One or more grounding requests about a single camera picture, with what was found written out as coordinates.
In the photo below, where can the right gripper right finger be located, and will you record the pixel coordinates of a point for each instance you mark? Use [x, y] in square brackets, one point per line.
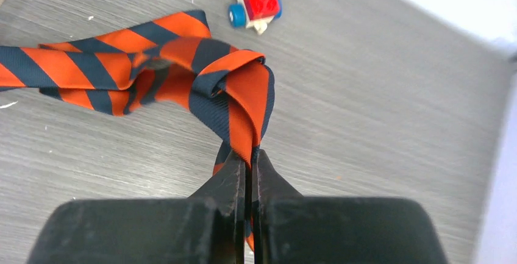
[289, 227]

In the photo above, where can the orange navy striped tie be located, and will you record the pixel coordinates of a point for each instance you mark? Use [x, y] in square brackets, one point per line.
[173, 58]

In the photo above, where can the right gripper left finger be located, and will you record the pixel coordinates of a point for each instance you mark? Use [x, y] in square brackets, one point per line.
[206, 227]

